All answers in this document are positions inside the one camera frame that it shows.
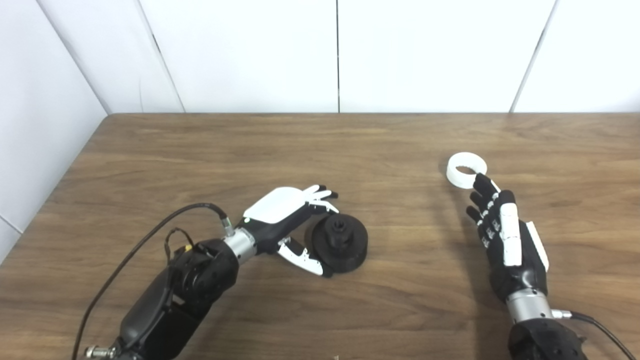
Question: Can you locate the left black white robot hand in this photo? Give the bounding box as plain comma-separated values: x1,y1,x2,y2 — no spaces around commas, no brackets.
242,184,340,277

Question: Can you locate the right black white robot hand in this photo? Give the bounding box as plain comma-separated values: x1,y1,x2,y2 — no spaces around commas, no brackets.
466,173,550,303

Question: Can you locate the round black plastic part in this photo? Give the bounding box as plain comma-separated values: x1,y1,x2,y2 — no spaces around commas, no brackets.
305,212,369,274

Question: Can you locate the white plastic ring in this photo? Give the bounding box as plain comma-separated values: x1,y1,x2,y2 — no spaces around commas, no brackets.
446,152,488,190

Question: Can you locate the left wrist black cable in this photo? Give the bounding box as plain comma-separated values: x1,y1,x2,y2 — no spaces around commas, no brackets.
72,202,236,360

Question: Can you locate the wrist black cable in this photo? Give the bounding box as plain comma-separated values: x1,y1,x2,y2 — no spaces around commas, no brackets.
552,309,636,360
72,202,236,360

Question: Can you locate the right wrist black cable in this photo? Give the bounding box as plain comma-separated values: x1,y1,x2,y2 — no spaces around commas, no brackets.
552,309,636,360

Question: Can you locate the thin wire with yellow plug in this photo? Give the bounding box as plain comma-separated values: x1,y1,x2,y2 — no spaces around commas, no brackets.
165,227,197,262

